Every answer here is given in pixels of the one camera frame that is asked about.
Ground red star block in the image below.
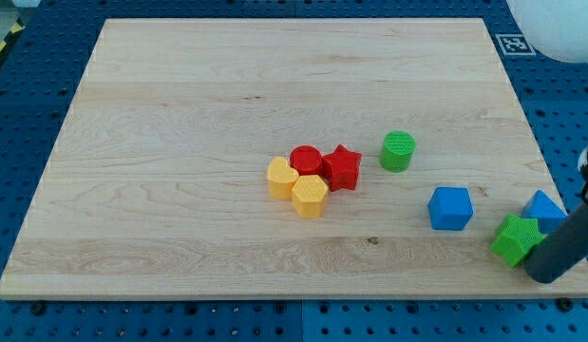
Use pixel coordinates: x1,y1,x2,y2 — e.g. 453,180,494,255
322,144,362,192

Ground red cylinder block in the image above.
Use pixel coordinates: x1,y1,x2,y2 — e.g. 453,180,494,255
290,145,322,176

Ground wooden board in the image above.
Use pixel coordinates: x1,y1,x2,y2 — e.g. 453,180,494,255
0,18,588,301

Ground yellow heart block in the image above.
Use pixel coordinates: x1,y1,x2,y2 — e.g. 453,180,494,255
266,157,299,200

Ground black white fiducial tag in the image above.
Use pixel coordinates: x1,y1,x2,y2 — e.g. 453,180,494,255
496,33,536,56

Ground green cylinder block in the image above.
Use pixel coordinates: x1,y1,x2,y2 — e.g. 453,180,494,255
379,130,416,173

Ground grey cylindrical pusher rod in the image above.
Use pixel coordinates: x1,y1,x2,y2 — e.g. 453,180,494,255
523,202,588,284

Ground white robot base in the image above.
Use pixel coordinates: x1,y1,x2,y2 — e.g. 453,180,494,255
506,0,588,63

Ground blue cube block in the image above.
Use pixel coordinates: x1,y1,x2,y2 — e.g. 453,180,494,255
427,186,474,231

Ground yellow hexagon block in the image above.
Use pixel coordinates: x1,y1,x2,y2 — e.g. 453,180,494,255
292,175,329,219

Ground blue triangle block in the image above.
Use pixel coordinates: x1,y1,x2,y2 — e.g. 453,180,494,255
521,190,567,235

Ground green star block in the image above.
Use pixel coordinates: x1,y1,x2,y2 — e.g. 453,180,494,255
489,214,544,268

